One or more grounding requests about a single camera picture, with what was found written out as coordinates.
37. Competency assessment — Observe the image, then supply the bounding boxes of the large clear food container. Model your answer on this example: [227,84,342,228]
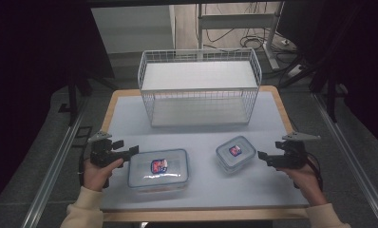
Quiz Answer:
[127,148,190,193]

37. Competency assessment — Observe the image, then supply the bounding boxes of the white power strip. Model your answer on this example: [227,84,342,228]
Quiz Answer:
[286,64,306,79]

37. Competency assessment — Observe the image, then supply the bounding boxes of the light blue table mat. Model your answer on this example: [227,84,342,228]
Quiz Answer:
[101,91,310,212]

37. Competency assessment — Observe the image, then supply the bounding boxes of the person's right hand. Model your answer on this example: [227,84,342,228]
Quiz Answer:
[275,164,329,207]

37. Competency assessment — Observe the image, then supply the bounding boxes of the white metal desk frame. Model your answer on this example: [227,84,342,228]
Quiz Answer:
[196,1,286,71]

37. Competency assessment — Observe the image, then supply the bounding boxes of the aluminium rail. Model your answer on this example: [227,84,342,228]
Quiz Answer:
[312,93,378,224]
[20,101,87,228]

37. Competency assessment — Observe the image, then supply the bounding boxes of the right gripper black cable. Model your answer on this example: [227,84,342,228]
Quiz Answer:
[305,152,324,192]

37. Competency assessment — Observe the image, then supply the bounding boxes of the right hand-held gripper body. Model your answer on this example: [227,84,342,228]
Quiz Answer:
[272,131,322,169]

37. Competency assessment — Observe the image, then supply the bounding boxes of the small clear food container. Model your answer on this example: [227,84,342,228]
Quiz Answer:
[215,135,257,175]

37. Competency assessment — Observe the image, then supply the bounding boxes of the black stand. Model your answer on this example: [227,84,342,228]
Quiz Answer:
[57,75,95,127]
[309,70,348,124]

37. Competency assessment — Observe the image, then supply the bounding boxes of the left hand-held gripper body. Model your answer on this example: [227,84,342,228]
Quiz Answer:
[87,131,124,169]

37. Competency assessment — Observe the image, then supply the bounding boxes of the person's left hand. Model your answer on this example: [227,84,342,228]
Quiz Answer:
[83,158,124,193]

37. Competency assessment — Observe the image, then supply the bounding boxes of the wooden table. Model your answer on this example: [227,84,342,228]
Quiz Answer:
[100,85,312,222]

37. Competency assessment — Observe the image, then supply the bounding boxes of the white panel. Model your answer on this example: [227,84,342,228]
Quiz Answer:
[91,5,176,54]

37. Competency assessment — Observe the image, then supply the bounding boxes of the black floor cables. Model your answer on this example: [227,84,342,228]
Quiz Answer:
[205,3,297,53]

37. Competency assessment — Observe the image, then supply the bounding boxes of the white wire shelf rack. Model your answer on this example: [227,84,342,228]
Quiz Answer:
[137,47,263,128]

